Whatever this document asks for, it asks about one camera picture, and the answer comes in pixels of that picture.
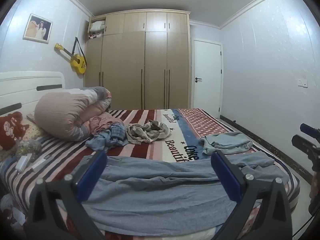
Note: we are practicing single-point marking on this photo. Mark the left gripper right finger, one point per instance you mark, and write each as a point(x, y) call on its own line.
point(273, 220)

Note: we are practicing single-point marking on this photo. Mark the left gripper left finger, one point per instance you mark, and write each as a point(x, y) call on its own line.
point(44, 219)

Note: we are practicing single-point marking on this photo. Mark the grey-blue pants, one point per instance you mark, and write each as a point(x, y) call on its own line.
point(143, 197)

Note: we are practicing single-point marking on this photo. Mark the white remote control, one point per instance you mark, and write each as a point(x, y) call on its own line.
point(41, 163)

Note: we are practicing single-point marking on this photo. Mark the striped bed blanket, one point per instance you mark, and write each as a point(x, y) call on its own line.
point(171, 135)

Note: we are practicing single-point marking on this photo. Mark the white charger box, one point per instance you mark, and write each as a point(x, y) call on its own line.
point(23, 162)

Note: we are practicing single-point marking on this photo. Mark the clear plastic bag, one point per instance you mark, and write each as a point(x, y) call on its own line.
point(32, 147)

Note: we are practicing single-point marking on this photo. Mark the blue crumpled garment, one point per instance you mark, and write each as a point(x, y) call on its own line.
point(110, 137)

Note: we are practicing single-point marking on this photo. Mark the pink crumpled garment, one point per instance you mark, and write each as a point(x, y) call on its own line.
point(102, 122)

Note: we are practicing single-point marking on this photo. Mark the rolled pink duvet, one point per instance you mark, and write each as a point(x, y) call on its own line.
point(66, 113)

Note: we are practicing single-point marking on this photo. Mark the light blue folded garment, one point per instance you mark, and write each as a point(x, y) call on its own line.
point(226, 143)

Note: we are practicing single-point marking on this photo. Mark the red floral pillow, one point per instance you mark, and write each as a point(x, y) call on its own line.
point(16, 129)

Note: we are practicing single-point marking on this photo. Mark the beige patterned crumpled garment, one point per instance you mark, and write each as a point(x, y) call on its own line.
point(147, 133)

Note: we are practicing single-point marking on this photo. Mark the white headboard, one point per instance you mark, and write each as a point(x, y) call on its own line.
point(21, 90)

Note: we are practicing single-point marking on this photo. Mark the yellow ukulele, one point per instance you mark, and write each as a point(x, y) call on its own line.
point(77, 62)

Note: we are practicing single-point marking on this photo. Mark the white door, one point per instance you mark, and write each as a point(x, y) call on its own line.
point(207, 76)

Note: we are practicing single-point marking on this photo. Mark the wooden wardrobe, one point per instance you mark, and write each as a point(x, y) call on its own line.
point(142, 56)

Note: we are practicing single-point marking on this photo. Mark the white wall switch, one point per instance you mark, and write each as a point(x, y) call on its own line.
point(302, 83)

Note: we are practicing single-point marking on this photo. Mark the framed wall photo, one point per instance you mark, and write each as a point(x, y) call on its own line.
point(38, 29)

